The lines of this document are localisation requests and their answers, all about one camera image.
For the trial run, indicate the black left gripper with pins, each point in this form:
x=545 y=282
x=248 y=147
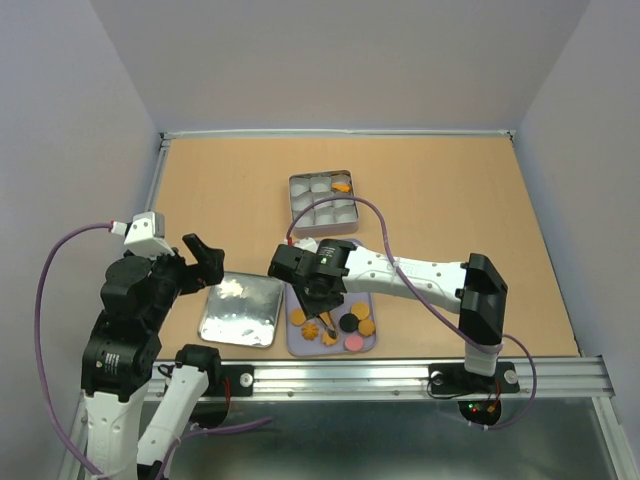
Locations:
x=211 y=262

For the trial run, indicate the orange fish cookie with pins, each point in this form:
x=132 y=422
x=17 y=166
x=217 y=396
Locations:
x=341 y=188

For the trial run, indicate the plain round tan cookie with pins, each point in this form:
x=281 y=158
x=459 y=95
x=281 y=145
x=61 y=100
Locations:
x=297 y=317

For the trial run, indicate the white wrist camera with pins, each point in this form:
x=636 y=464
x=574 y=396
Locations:
x=307 y=244
x=146 y=236

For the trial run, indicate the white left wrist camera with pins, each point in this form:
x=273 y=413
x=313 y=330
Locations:
x=146 y=236

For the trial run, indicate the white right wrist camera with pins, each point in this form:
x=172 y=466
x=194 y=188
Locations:
x=307 y=244

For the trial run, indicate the silver tin lid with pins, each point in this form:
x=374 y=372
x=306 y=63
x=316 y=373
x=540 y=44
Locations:
x=242 y=310

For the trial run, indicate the black sandwich cookie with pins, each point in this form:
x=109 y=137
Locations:
x=349 y=323

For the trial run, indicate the swirl flower cookie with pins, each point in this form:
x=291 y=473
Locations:
x=309 y=331

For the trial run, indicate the square cookie tin with cups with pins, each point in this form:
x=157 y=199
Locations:
x=323 y=212

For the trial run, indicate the brown scalloped cookie right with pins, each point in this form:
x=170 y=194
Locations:
x=366 y=327

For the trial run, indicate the lavender plastic tray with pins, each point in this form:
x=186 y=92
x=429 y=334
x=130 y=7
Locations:
x=299 y=347

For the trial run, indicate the aluminium mounting rail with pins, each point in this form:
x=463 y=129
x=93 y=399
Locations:
x=354 y=419

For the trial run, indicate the tan maple leaf cookie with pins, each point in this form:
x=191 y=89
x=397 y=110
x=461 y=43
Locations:
x=326 y=319

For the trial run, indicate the tan leaf cookie lower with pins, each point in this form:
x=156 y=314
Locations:
x=329 y=340

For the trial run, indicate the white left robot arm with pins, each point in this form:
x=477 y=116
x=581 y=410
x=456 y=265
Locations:
x=118 y=362

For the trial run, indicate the metal tongs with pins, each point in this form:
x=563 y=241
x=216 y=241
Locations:
x=331 y=329

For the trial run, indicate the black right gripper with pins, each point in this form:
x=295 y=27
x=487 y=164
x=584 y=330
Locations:
x=312 y=306

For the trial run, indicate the pink round cookie lower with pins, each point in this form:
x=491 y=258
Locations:
x=354 y=343

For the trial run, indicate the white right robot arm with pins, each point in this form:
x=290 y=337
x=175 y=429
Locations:
x=473 y=289

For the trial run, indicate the circuit board with leds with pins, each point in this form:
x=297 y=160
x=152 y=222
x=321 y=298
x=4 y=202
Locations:
x=481 y=409

